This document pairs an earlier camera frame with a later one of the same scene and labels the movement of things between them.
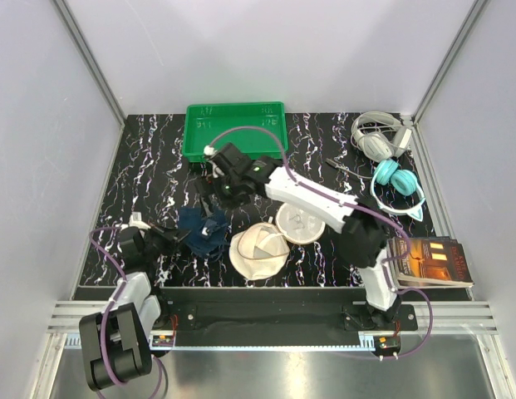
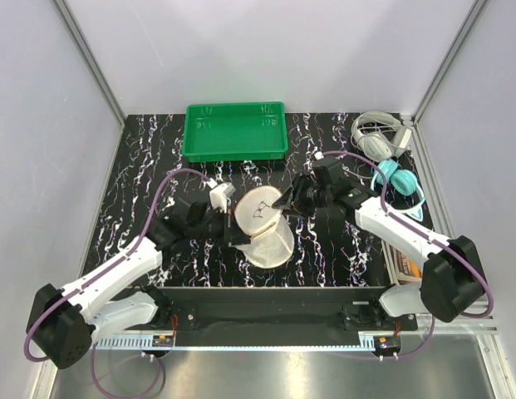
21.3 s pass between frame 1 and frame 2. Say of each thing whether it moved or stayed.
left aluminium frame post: stayed
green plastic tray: stayed
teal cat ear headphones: stayed
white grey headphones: stayed
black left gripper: moved
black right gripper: moved
